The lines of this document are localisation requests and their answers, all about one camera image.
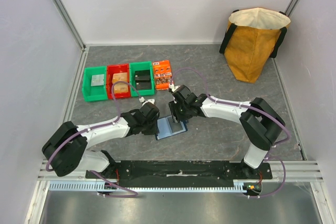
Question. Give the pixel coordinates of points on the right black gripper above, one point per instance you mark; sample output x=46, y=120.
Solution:
x=176, y=114

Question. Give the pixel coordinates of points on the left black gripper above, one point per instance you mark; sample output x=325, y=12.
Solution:
x=153, y=130

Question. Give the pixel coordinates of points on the blue card holder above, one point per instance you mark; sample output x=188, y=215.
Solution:
x=167, y=128

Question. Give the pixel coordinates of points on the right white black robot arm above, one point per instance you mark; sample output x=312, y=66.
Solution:
x=259, y=120

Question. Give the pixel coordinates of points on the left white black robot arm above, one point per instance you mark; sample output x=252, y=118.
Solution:
x=68, y=150

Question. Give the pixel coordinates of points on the lower gold card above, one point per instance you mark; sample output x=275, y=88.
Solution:
x=120, y=88

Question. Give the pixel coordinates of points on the upper black card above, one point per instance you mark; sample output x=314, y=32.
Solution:
x=142, y=75

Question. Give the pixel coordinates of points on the silver card in bin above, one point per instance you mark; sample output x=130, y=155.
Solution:
x=97, y=80

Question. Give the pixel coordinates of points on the orange blister pack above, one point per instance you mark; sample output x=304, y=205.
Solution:
x=162, y=74

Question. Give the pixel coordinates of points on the right green bin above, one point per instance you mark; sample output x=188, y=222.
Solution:
x=145, y=65

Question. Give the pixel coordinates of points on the green bin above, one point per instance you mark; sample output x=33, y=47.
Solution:
x=145, y=65
x=98, y=93

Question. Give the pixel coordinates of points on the left green bin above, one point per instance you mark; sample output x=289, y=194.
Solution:
x=98, y=93

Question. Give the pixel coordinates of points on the red bin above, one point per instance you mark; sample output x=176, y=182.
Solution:
x=111, y=69

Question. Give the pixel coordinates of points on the yellow tote bag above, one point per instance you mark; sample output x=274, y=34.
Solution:
x=252, y=37

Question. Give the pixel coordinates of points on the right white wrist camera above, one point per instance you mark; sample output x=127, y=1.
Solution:
x=173, y=88

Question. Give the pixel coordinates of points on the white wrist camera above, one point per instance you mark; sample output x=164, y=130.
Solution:
x=143, y=101
x=173, y=88

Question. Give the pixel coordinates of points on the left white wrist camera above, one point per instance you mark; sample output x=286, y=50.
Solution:
x=143, y=101

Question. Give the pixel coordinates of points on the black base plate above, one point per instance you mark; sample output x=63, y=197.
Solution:
x=131, y=170

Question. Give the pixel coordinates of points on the aluminium frame rail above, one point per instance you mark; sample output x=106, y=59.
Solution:
x=286, y=171

